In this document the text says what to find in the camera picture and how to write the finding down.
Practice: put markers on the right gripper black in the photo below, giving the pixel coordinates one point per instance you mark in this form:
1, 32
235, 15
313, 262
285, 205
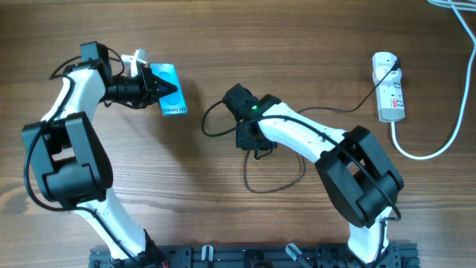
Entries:
242, 143

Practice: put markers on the white USB charger adapter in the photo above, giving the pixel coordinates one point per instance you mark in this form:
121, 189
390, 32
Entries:
386, 68

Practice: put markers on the white power strip socket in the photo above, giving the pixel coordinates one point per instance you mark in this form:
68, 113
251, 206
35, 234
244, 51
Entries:
390, 103

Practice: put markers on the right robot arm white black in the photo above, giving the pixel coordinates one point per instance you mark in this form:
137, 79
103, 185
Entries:
361, 181

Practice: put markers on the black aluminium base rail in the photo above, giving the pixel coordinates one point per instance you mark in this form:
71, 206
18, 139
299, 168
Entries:
401, 255

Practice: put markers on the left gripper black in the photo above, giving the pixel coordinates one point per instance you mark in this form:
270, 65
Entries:
151, 83

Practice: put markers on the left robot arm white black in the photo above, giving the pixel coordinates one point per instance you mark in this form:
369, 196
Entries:
66, 167

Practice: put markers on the turquoise Galaxy S25 smartphone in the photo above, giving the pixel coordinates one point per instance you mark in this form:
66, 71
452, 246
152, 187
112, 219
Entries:
173, 102

